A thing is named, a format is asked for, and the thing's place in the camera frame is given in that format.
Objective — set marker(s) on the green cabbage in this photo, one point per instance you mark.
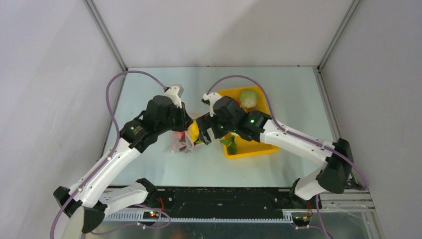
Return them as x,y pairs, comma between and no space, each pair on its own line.
248,98

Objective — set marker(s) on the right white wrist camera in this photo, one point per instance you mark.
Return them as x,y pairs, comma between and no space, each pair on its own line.
210,99

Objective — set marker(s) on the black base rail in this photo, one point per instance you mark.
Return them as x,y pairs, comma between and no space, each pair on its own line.
225,203

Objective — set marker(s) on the yellow mango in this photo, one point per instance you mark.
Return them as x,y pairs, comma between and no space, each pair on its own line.
193,132

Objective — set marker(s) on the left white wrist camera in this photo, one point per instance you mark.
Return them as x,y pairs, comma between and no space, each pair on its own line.
175,92

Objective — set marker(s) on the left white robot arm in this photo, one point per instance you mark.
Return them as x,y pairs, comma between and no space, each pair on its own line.
86,203

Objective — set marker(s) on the yellow plastic tray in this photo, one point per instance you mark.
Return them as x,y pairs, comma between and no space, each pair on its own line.
249,148

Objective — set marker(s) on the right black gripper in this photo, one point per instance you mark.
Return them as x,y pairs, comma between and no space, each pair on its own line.
204,127

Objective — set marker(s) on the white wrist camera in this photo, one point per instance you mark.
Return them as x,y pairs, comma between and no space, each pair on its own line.
175,92
210,99

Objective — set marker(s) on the bright red apple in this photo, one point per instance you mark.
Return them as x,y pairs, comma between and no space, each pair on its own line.
179,136

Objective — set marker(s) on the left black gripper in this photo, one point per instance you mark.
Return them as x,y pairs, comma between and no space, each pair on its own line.
185,120

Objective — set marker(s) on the green leafy vegetable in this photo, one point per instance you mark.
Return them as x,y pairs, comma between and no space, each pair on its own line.
230,144

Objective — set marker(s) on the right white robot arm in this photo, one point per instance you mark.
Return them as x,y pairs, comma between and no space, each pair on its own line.
333,168

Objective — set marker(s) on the clear pink-dotted zip bag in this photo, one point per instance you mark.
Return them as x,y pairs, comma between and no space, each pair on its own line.
185,146

